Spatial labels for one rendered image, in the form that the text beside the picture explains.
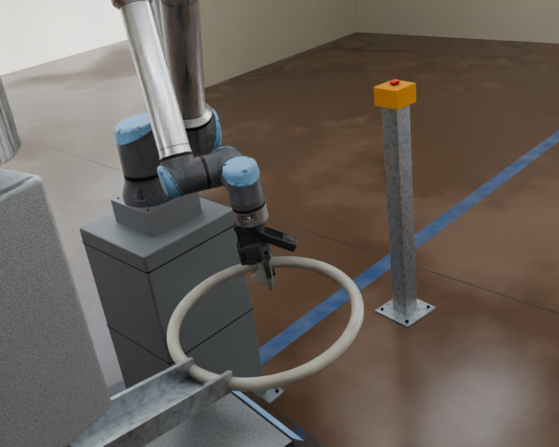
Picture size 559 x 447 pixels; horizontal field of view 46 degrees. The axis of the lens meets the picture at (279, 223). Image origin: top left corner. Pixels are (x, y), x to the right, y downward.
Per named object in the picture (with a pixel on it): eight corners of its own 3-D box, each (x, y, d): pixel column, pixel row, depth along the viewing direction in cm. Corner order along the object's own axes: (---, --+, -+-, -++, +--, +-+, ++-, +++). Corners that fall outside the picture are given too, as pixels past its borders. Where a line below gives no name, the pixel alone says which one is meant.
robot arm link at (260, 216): (266, 194, 178) (264, 213, 170) (270, 210, 181) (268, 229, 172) (233, 199, 179) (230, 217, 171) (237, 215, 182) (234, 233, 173)
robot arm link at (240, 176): (249, 151, 174) (262, 163, 166) (258, 192, 180) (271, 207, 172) (216, 161, 172) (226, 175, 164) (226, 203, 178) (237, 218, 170)
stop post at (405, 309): (436, 309, 310) (430, 79, 261) (407, 328, 299) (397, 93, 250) (403, 294, 324) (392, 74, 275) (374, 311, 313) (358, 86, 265)
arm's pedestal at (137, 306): (114, 411, 274) (58, 229, 236) (206, 348, 304) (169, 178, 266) (190, 469, 241) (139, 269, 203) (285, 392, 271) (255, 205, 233)
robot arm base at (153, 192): (114, 197, 233) (107, 170, 228) (161, 179, 242) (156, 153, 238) (139, 212, 219) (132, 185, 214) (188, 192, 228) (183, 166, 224)
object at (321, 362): (298, 422, 135) (295, 411, 134) (127, 358, 161) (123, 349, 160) (397, 284, 168) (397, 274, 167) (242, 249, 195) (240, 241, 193)
